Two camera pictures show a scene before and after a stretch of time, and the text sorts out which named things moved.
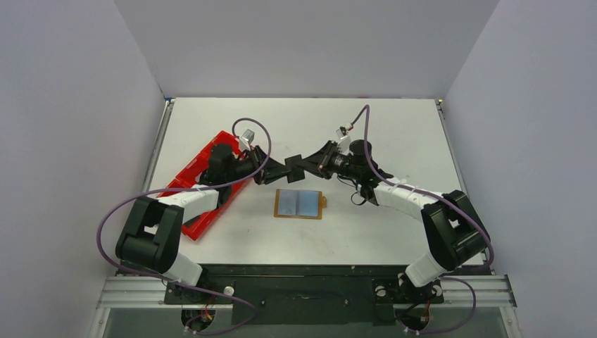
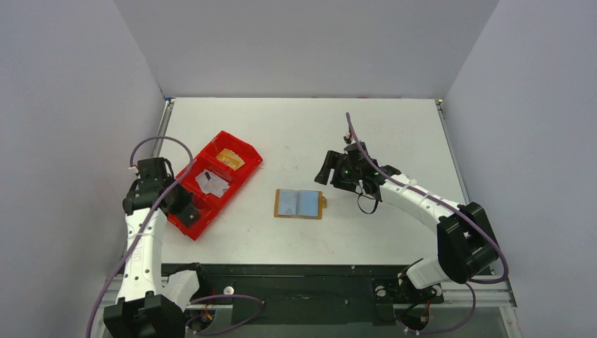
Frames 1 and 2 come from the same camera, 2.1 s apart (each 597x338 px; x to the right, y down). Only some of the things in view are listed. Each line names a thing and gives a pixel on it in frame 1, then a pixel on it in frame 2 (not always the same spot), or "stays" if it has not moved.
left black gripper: x=271 y=172 -> x=185 y=201
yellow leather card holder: x=299 y=203 stays
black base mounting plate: x=308 y=295 stays
